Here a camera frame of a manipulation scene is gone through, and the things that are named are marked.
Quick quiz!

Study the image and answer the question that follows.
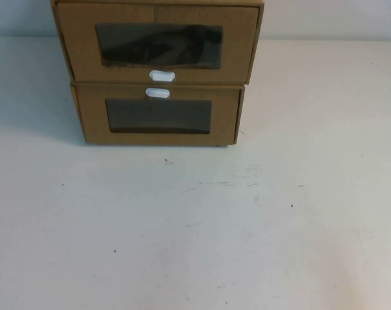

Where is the white plastic drawer pull tab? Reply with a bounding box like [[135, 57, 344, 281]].
[[145, 87, 171, 99], [149, 69, 176, 82]]

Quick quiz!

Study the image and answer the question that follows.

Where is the cardboard drawer with clear window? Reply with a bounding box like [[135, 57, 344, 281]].
[[74, 86, 242, 146], [55, 3, 260, 82]]

